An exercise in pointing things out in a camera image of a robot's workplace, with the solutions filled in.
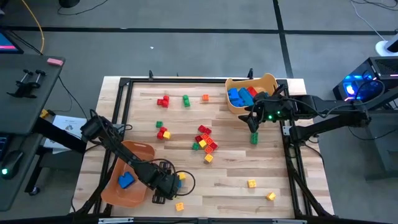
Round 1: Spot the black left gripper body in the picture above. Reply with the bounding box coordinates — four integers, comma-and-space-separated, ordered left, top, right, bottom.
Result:
141, 164, 182, 200

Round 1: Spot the computer screen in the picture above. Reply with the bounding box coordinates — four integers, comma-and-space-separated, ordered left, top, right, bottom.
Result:
0, 29, 24, 55

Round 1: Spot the white floor cable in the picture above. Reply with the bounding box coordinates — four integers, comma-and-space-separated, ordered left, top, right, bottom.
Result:
350, 0, 379, 42

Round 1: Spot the large blue building block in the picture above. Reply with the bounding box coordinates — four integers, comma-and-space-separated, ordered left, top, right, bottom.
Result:
117, 171, 136, 190
228, 88, 241, 108

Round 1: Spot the dark grey computer stand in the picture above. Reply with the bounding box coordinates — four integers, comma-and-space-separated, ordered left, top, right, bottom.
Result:
341, 90, 398, 181

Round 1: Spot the black desk top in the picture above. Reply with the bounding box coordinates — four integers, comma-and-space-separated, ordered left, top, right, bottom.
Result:
0, 133, 44, 212

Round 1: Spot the black desk cable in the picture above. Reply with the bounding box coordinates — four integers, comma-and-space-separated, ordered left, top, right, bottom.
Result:
58, 76, 89, 121

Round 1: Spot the orange plastic bin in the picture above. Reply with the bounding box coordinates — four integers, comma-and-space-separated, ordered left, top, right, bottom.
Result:
100, 139, 155, 208

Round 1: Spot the white paper sheet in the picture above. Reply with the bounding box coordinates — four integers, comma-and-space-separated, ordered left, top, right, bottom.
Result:
43, 114, 88, 155

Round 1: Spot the black desktop computer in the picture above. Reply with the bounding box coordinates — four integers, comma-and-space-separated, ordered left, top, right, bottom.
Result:
332, 55, 398, 110

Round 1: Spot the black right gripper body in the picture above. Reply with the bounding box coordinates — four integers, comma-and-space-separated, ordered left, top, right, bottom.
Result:
246, 93, 295, 123

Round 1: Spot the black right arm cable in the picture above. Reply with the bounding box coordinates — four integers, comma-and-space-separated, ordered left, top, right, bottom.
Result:
248, 79, 386, 125

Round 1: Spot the black chair base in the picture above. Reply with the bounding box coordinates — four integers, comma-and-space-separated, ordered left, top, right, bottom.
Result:
58, 0, 81, 9

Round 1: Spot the black desk clamp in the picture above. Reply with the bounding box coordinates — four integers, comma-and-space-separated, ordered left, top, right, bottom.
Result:
6, 68, 47, 100

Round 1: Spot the black desk crossbar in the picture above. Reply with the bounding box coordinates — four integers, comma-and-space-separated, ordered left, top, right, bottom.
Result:
32, 118, 90, 155

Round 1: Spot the white floor device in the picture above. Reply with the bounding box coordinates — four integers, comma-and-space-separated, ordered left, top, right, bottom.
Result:
374, 32, 398, 57

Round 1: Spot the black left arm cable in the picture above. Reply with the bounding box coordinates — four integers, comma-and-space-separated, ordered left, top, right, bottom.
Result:
88, 108, 197, 197

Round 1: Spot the black floor cable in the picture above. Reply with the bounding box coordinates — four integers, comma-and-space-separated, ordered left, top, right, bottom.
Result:
57, 0, 109, 16

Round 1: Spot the dark grey desk shelf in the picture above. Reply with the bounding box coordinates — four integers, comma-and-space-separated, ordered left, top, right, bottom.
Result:
0, 53, 66, 136

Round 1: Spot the long blue building block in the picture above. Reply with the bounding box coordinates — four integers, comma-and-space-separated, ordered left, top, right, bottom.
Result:
238, 87, 255, 107

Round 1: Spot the black computer mouse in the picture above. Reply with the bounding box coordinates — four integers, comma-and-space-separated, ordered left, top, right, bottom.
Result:
0, 150, 24, 180

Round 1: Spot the pink eraser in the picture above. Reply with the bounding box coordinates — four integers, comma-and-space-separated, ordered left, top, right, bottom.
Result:
46, 57, 65, 67

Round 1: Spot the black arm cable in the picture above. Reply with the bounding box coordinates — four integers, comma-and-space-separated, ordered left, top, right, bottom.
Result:
88, 108, 197, 197
248, 79, 386, 125

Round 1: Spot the yellow plastic bin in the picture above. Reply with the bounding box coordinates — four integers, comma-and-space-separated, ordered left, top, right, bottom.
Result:
224, 73, 279, 115

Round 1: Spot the yellow cable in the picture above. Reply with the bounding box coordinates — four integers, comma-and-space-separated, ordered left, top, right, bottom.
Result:
20, 0, 45, 54

